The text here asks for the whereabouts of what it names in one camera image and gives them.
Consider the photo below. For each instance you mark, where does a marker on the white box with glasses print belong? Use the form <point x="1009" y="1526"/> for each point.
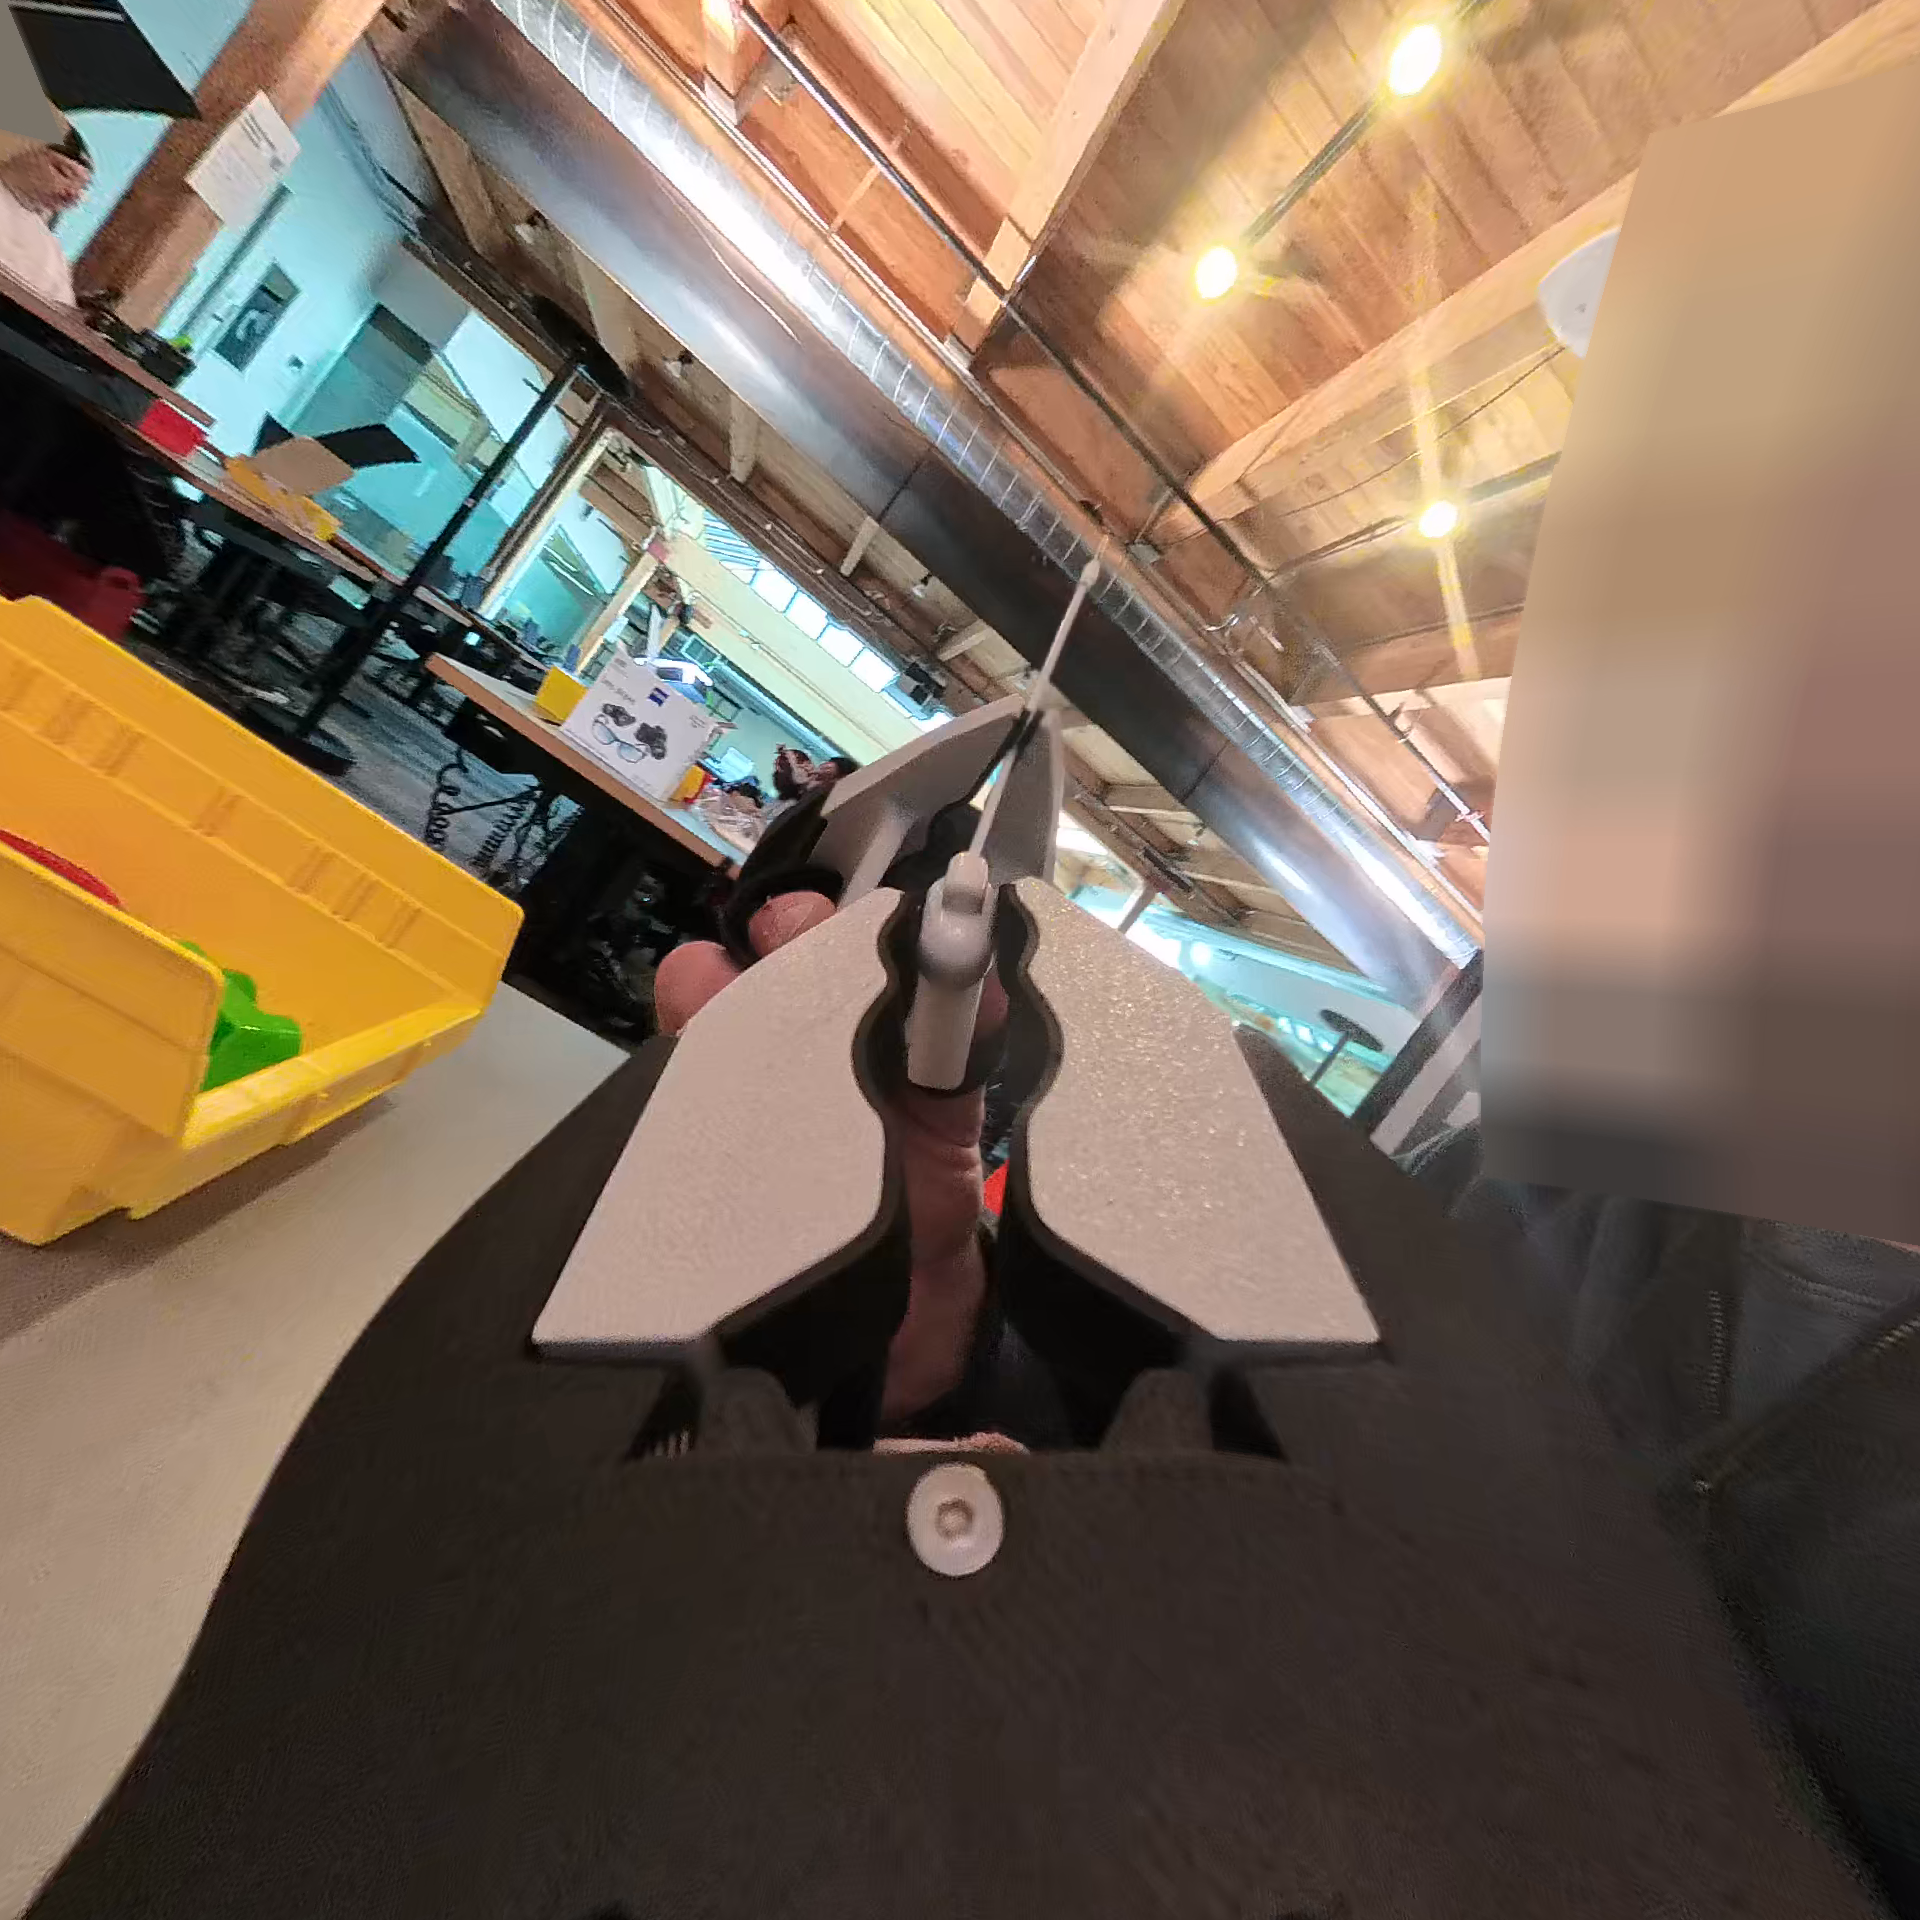
<point x="639" y="728"/>

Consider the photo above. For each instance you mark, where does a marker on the yellow plastic bin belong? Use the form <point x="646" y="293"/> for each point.
<point x="301" y="961"/>

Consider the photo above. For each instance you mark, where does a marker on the person's right hand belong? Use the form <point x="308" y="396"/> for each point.
<point x="939" y="1274"/>

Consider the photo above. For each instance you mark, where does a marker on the round ceiling lamp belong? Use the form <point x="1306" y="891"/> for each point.
<point x="1215" y="270"/>
<point x="1437" y="518"/>
<point x="1415" y="57"/>

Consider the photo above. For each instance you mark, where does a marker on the long metal ventilation duct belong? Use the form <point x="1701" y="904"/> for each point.
<point x="960" y="405"/>

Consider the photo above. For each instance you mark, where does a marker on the wooden work table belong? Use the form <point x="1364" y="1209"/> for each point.
<point x="510" y="720"/>

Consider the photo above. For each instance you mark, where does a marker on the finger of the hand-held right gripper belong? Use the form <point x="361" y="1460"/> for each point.
<point x="900" y="788"/>
<point x="1035" y="819"/>

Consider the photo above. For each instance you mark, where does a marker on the small red bin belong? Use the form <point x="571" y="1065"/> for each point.
<point x="168" y="428"/>

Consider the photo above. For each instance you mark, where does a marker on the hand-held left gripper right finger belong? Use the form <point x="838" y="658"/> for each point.
<point x="1185" y="1171"/>

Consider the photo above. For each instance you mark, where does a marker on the person's dark zip jacket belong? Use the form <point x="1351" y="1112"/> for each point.
<point x="1725" y="1500"/>

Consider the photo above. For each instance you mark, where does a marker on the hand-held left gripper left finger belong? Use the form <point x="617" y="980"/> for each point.
<point x="721" y="1171"/>

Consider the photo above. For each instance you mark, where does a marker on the white ceiling access point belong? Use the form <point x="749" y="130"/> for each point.
<point x="1575" y="293"/>

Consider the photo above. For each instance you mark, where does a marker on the small yellow bin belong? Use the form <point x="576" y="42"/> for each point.
<point x="284" y="502"/>
<point x="560" y="692"/>

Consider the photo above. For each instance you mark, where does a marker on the wooden post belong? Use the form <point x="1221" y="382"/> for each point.
<point x="194" y="164"/>

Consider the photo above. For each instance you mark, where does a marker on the white paper sign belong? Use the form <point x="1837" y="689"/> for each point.
<point x="243" y="158"/>

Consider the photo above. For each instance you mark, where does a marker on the red fabric bin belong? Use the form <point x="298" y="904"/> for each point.
<point x="68" y="571"/>

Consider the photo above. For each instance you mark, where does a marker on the long wooden workbench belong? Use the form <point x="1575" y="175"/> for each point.
<point x="104" y="352"/>

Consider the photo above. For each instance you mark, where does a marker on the green plastic block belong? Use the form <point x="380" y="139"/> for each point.
<point x="249" y="1034"/>

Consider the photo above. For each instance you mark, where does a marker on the black floor lamp pole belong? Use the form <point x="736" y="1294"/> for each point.
<point x="450" y="525"/>

